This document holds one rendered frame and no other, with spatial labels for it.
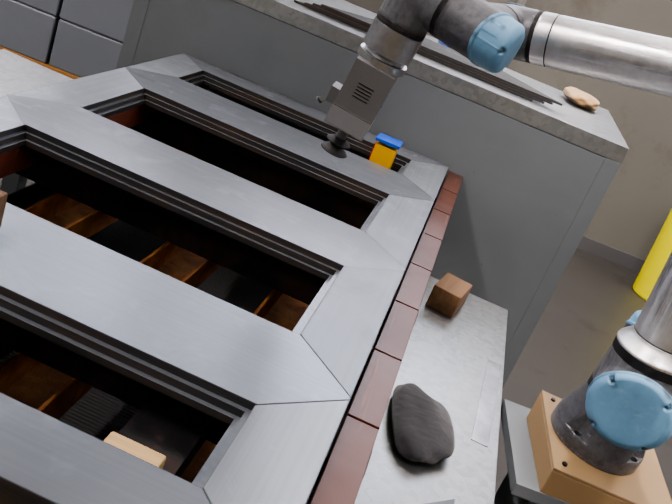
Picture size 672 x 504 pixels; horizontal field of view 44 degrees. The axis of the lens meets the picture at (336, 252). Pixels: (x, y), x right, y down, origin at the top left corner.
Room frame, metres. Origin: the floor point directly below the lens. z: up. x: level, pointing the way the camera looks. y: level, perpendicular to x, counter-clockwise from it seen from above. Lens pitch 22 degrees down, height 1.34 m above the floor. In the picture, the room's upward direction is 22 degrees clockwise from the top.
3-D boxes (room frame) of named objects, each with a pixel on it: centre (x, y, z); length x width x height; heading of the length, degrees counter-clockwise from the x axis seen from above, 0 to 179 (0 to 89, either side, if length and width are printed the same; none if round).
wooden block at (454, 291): (1.59, -0.25, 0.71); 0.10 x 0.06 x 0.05; 164
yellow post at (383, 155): (1.90, -0.02, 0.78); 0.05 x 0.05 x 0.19; 85
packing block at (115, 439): (0.63, 0.11, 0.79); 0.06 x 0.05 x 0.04; 85
